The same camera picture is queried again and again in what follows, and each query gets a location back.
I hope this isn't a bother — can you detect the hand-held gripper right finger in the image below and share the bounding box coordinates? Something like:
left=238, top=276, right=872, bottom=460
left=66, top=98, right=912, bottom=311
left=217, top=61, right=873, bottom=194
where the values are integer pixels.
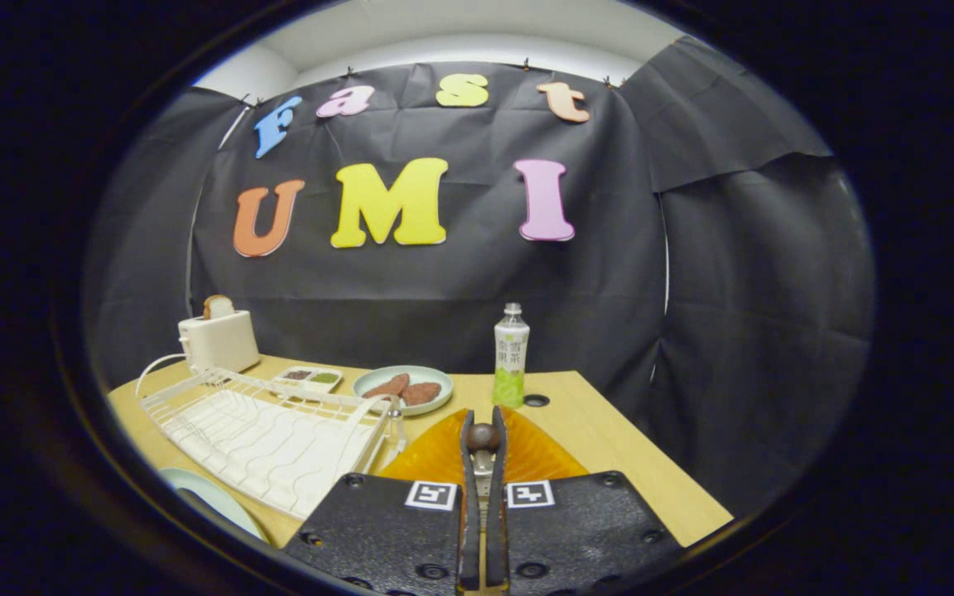
left=485, top=405, right=685, bottom=595

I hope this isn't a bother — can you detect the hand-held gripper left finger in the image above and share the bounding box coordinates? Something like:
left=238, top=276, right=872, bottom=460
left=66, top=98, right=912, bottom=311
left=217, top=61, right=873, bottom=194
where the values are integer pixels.
left=281, top=407, right=483, bottom=595

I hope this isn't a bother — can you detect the spoon with wooden handle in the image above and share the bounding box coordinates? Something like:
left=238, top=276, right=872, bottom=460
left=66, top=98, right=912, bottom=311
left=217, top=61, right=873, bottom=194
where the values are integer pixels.
left=466, top=422, right=501, bottom=514

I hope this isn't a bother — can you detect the white wire dish rack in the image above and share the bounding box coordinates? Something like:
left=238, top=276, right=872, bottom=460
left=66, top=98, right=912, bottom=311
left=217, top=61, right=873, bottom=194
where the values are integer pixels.
left=136, top=353, right=408, bottom=521

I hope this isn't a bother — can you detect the pale green plate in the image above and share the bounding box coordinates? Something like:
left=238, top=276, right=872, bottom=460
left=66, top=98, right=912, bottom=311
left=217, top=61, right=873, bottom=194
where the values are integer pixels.
left=158, top=468, right=267, bottom=543

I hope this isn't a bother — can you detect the pale blue serving dish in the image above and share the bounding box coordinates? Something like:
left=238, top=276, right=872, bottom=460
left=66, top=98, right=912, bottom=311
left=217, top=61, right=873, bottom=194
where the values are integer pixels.
left=352, top=365, right=455, bottom=417

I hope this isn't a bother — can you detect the green tea bottle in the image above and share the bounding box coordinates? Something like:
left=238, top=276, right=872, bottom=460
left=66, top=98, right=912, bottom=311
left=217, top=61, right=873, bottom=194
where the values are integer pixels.
left=493, top=303, right=531, bottom=409

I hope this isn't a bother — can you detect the white divided bean tray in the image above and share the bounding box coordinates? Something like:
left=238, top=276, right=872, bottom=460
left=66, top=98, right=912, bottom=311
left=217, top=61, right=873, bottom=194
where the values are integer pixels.
left=272, top=366, right=344, bottom=397

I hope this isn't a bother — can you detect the white toaster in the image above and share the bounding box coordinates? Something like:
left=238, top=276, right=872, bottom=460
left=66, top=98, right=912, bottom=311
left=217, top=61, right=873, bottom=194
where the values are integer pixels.
left=178, top=310, right=261, bottom=373

